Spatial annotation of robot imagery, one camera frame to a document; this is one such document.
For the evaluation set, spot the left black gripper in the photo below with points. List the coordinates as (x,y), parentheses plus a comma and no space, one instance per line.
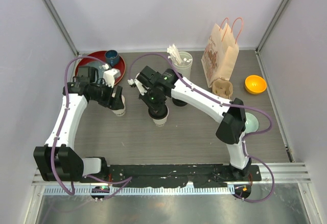
(114,103)

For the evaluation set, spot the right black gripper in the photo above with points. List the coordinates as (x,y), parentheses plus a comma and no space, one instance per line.
(144,98)

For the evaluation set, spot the stack of white paper cups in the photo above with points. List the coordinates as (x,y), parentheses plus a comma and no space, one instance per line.
(119,108)

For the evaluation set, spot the stack of black cup lids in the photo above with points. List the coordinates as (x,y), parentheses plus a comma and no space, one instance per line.
(178,102)

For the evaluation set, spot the white paper cup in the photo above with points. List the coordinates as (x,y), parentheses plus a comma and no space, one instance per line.
(160,122)

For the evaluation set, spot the black cup lid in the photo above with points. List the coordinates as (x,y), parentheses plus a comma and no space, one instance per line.
(158,114)

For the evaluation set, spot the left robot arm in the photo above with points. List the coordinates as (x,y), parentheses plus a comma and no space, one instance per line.
(57,158)

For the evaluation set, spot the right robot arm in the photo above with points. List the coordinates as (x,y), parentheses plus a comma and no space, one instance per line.
(230,115)

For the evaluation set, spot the white cylindrical straw holder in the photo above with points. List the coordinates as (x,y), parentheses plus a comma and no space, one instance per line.
(185,68)

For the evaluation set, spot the blue-grey ceramic plate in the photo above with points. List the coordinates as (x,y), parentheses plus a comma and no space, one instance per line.
(96,64)

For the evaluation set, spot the dark blue ceramic mug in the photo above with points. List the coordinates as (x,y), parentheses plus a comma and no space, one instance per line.
(112,57)

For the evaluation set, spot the white wrapped straws bundle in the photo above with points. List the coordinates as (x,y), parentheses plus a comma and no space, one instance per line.
(179,58)

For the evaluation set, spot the red round tray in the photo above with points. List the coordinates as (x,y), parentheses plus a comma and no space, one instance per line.
(101,55)

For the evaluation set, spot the brown pulp cup carrier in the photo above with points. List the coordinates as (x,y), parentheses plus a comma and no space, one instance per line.
(222,88)

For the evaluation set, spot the printed kraft paper bag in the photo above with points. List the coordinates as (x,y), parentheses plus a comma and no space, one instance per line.
(221,52)

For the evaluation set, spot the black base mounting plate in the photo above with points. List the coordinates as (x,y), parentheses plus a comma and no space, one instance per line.
(174,176)

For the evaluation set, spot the pale green ceramic bowl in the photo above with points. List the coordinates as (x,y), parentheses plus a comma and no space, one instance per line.
(251,124)

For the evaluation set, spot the orange plastic bowl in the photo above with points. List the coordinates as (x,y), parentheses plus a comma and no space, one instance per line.
(255,84)

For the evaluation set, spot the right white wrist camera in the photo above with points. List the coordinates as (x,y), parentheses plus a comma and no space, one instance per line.
(135,83)

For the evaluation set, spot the aluminium frame rail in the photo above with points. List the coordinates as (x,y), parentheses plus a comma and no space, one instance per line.
(272,175)

